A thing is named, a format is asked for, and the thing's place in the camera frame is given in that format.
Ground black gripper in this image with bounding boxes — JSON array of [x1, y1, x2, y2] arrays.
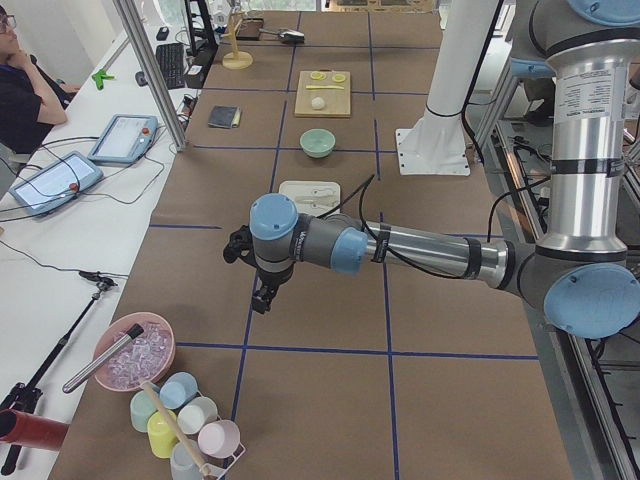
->
[[251, 267, 292, 313]]

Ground white plastic spoon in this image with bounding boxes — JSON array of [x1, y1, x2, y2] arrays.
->
[[294, 195, 339, 208]]

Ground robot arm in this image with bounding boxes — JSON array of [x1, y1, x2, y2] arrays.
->
[[247, 1, 639, 339]]

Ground pink bowl with ice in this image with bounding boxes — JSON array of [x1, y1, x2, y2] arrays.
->
[[94, 312, 176, 392]]

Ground light green bowl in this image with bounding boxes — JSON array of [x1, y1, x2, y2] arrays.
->
[[299, 128, 336, 159]]

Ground metal rod in bowl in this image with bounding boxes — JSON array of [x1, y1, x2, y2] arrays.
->
[[62, 323, 144, 394]]

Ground white steamed bun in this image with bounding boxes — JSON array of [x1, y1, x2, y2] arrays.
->
[[311, 97, 326, 110]]

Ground white bear serving tray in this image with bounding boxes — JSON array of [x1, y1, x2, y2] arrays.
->
[[278, 180, 341, 217]]

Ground blue cup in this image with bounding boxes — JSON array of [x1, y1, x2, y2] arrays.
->
[[159, 372, 198, 409]]

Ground white cup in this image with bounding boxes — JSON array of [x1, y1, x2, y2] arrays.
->
[[177, 396, 218, 435]]

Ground pink cup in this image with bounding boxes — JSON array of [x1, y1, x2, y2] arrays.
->
[[197, 420, 240, 458]]

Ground mint green cup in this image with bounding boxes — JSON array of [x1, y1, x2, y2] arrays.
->
[[129, 390, 157, 433]]

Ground yellow cup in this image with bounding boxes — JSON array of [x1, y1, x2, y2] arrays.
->
[[147, 411, 179, 459]]

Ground grey cup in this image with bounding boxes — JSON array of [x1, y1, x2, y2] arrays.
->
[[170, 443, 204, 480]]

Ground far teach pendant tablet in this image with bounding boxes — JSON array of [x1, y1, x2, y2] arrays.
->
[[88, 114, 159, 165]]

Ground teach pendant tablet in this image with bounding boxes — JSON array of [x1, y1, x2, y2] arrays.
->
[[88, 114, 159, 165], [9, 151, 103, 216]]

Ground wooden cutting board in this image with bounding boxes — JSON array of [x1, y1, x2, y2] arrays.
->
[[294, 70, 351, 118]]

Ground yellow plastic knife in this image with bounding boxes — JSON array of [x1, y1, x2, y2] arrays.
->
[[305, 84, 345, 90]]

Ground near teach pendant tablet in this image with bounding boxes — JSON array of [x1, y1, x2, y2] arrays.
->
[[9, 151, 103, 216]]

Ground wooden mug tree stand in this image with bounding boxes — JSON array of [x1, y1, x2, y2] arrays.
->
[[222, 6, 253, 70]]

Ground black tripod stick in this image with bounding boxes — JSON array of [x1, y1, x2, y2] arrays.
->
[[0, 270, 119, 475]]

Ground red cylinder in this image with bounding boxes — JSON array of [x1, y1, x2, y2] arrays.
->
[[1, 409, 69, 451]]

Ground black keyboard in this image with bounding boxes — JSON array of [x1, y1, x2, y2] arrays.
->
[[155, 43, 185, 90]]

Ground metal scoop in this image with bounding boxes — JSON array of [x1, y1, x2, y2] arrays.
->
[[259, 28, 305, 45]]

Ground dark wooden tray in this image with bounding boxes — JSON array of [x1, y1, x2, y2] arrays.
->
[[236, 18, 264, 41]]

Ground green clamp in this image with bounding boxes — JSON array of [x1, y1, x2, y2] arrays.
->
[[91, 69, 115, 91]]

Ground seated person in black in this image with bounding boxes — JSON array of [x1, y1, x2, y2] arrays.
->
[[1, 10, 79, 155]]

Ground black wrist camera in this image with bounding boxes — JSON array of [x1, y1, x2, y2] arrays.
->
[[223, 225, 256, 267]]

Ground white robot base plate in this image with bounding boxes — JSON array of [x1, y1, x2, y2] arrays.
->
[[395, 126, 470, 176]]

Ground aluminium frame post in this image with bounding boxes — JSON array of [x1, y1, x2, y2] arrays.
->
[[113, 0, 187, 152]]

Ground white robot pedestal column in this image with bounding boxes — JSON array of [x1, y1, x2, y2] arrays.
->
[[425, 1, 503, 118]]

